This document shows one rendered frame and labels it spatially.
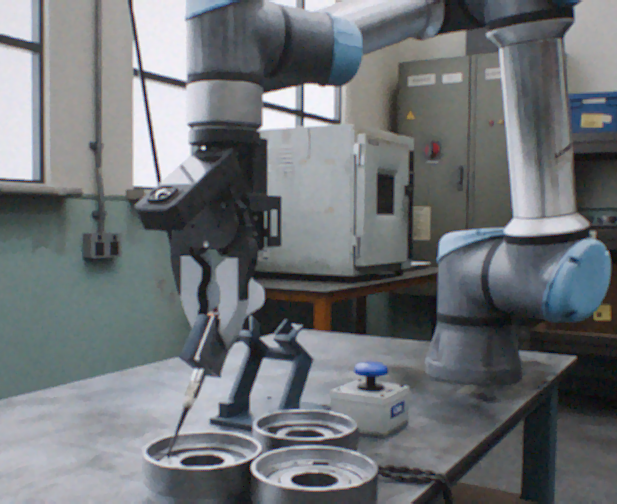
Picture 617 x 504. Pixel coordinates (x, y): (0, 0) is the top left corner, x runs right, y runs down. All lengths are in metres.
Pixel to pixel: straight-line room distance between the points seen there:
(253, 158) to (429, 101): 3.98
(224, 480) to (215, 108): 0.33
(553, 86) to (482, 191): 3.51
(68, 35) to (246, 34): 2.03
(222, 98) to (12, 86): 1.96
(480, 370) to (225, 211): 0.56
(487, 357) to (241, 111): 0.60
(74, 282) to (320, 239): 1.01
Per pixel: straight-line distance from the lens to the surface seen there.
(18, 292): 2.51
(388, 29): 1.01
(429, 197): 4.63
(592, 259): 1.05
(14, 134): 2.61
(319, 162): 3.01
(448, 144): 4.61
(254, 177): 0.74
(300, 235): 3.05
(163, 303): 2.99
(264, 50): 0.73
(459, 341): 1.13
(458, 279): 1.12
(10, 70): 2.63
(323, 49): 0.77
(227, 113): 0.69
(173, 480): 0.63
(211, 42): 0.71
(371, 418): 0.85
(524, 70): 1.03
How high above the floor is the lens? 1.05
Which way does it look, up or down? 3 degrees down
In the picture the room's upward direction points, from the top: 1 degrees clockwise
